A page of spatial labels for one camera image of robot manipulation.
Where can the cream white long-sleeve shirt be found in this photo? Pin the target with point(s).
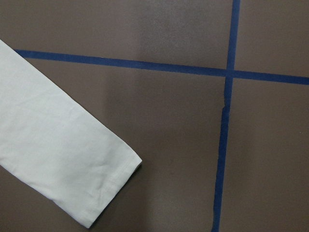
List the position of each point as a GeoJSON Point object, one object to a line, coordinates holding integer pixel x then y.
{"type": "Point", "coordinates": [51, 143]}

